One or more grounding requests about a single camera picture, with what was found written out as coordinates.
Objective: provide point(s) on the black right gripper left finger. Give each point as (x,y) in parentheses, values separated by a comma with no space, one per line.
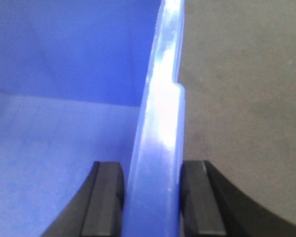
(96,209)

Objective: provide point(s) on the blue plastic bin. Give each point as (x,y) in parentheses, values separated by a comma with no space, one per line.
(84,83)

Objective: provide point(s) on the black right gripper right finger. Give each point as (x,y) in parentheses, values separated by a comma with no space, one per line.
(212,206)

